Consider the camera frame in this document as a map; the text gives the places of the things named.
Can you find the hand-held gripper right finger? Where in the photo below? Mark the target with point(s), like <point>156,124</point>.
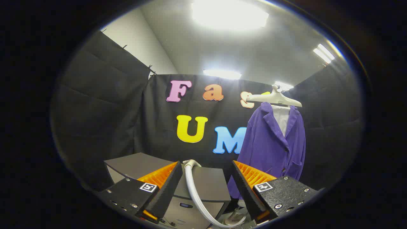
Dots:
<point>246,190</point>

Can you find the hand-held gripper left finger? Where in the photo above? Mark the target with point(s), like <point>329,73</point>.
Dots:
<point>168,190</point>

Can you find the white plastic clothes hanger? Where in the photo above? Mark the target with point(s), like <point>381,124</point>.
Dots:
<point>276,98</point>

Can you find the black backdrop cloth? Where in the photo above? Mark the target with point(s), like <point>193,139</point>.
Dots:
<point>159,127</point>

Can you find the white inner shirt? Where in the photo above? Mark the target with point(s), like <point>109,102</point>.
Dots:
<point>282,119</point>

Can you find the plain black curtain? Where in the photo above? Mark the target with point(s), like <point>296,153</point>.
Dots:
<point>330,133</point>
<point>101,111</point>

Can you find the small ceiling light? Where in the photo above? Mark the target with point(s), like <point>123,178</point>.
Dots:
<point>284,85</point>

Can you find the long ceiling light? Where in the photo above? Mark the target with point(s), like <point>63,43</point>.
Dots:
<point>222,74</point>

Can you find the double strip ceiling light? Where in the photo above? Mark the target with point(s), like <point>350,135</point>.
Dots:
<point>323,53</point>

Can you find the large round ceiling light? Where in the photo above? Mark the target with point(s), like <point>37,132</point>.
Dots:
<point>229,14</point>

